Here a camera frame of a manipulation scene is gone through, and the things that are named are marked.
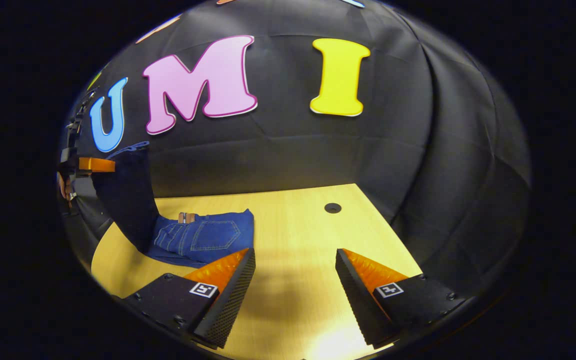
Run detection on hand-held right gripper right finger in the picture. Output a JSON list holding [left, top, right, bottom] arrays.
[[335, 248, 469, 350]]

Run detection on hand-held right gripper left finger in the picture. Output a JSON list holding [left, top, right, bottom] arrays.
[[113, 247, 257, 350]]

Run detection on blue denim jeans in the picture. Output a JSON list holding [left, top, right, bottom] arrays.
[[90, 141, 255, 268]]

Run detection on black backdrop cloth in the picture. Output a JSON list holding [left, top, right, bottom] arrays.
[[58, 0, 533, 301]]

